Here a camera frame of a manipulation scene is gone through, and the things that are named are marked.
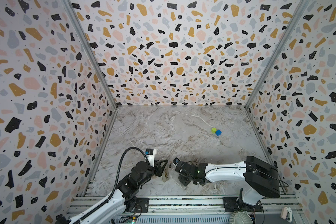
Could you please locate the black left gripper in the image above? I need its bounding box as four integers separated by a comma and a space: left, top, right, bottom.
137, 159, 167, 188

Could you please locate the white remote control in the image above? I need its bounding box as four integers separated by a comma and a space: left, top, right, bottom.
161, 167, 169, 183

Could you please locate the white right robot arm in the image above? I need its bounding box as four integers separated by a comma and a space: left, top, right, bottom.
173, 156, 281, 208

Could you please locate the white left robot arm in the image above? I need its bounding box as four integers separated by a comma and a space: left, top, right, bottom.
56, 160, 168, 224

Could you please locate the blue cube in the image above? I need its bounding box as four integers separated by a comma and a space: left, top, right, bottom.
215, 130, 222, 136

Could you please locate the grey ribbed fan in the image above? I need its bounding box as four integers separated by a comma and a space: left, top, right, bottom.
229, 211, 253, 224

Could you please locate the white clip device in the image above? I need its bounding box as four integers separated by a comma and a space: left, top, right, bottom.
280, 206, 292, 223

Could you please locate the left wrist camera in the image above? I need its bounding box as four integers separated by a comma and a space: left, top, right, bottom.
145, 148, 157, 167

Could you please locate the black corrugated cable conduit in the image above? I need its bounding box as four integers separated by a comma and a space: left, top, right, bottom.
72, 147, 149, 224

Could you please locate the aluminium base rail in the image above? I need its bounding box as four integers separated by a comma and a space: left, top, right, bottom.
68, 195, 306, 224

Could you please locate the aluminium corner post left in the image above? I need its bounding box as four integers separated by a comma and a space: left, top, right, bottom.
62, 0, 118, 111

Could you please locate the aluminium corner post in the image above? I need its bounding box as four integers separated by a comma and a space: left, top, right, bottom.
244, 0, 309, 111
62, 0, 118, 111

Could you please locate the aluminium corner post right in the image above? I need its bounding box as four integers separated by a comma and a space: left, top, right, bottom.
244, 0, 309, 111

